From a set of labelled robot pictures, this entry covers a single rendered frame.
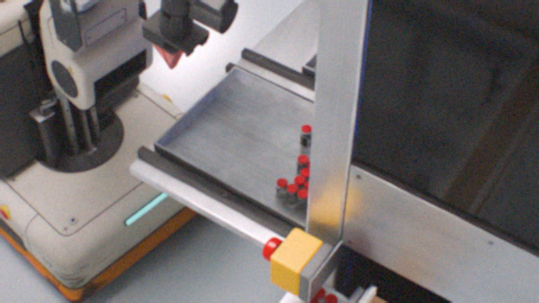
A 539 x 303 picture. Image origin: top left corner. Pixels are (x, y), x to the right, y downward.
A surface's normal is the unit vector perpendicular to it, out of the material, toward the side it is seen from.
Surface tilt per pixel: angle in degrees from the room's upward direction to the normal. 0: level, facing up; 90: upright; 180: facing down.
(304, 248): 0
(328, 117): 90
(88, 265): 90
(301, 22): 0
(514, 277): 90
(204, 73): 0
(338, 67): 90
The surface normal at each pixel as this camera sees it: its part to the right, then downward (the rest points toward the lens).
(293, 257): 0.00, -0.67
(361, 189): -0.56, 0.62
